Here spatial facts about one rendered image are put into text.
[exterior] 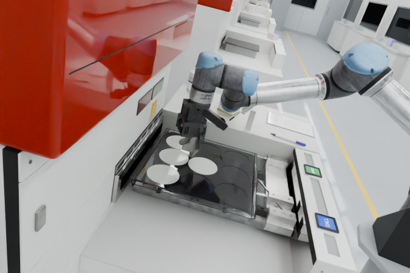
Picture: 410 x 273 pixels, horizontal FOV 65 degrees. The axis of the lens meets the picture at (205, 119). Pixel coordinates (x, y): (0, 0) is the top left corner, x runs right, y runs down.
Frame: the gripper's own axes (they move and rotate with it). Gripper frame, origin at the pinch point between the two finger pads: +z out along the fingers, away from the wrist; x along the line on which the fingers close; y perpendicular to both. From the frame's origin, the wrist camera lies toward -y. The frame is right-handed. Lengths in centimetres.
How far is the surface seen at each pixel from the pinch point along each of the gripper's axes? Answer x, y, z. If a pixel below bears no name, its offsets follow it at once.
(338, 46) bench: -746, -764, 71
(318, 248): 48, -16, -5
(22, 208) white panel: 47, 46, -21
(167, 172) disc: 8.6, 11.1, 1.3
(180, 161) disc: 3.1, 5.2, 1.2
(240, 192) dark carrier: 19.7, -9.7, 1.3
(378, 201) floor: -63, -218, 91
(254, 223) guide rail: 26.5, -13.4, 7.9
